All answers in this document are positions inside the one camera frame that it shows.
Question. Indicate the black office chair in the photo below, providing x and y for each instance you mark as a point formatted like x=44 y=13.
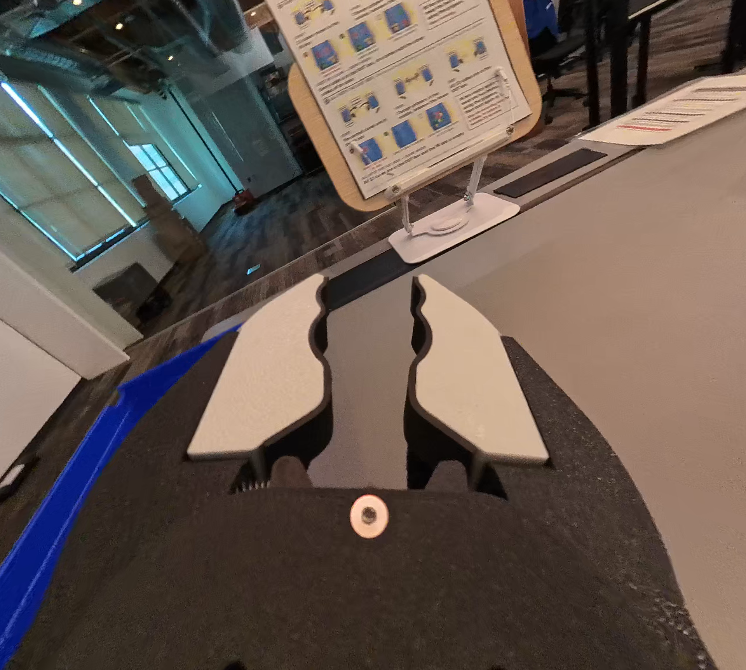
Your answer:
x=559 y=58

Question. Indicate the blue jacket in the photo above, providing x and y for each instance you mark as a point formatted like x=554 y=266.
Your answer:
x=539 y=11

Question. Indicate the small white floor object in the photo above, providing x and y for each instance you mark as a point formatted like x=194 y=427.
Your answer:
x=11 y=478

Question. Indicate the dark low cabinet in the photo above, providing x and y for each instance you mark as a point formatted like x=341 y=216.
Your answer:
x=131 y=291

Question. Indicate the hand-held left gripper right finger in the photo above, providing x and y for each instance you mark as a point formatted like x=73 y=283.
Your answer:
x=475 y=390

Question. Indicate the illustrated instruction sheet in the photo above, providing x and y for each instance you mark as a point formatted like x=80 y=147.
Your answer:
x=379 y=41

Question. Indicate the laminated paper sheet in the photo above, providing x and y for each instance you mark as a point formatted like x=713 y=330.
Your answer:
x=670 y=110

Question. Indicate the red floor blower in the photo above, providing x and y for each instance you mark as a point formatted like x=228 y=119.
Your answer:
x=243 y=203

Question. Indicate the black table frame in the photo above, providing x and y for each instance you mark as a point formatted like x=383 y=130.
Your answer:
x=588 y=41

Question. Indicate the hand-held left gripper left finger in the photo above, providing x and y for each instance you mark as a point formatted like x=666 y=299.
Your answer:
x=262 y=384

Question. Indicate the teal tinted window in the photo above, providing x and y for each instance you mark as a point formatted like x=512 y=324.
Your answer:
x=58 y=175

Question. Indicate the blue plastic bin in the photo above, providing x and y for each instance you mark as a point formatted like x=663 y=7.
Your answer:
x=87 y=448

